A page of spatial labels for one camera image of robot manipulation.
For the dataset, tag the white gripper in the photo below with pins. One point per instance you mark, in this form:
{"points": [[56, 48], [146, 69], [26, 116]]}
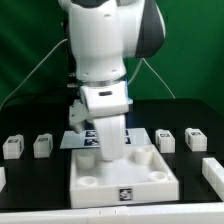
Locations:
{"points": [[107, 106]]}

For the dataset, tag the white square tabletop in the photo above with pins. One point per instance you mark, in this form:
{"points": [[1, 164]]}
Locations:
{"points": [[140, 176]]}

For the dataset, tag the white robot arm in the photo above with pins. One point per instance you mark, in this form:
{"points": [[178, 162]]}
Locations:
{"points": [[102, 33]]}

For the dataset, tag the white obstacle piece left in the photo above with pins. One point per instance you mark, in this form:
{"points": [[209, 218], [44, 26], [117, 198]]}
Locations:
{"points": [[2, 178]]}

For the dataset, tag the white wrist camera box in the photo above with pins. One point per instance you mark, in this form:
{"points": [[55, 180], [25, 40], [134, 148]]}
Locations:
{"points": [[78, 115]]}

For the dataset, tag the white obstacle wall right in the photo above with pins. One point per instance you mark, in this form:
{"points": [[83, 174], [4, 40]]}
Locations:
{"points": [[213, 172]]}

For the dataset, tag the white front table rail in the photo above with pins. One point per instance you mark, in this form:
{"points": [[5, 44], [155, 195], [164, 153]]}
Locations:
{"points": [[199, 213]]}

